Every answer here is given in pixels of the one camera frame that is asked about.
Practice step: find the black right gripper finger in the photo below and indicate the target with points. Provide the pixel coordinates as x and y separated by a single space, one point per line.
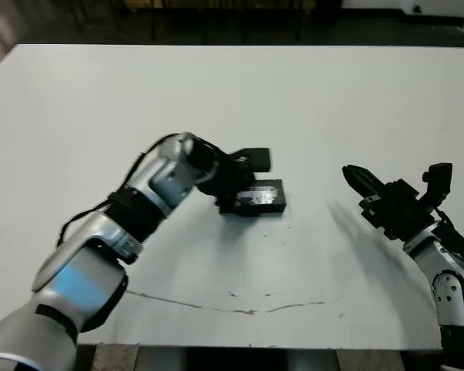
357 185
367 175

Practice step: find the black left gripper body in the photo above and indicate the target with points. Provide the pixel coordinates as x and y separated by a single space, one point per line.
232 178

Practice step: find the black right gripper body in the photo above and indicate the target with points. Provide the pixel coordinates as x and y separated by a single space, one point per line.
398 208

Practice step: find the black box lid with window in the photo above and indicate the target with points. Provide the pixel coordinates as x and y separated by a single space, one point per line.
261 197

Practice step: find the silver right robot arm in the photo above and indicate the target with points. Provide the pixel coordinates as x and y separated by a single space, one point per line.
448 266

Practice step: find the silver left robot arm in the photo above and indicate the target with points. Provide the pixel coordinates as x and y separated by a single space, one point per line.
100 239

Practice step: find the grey right robot leg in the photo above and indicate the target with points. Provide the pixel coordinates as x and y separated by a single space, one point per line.
313 361

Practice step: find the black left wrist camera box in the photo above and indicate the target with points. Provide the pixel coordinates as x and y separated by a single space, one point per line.
259 158

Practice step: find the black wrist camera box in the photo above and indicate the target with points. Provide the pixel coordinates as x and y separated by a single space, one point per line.
439 179
259 158

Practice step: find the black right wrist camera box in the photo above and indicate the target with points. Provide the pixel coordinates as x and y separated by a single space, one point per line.
439 179

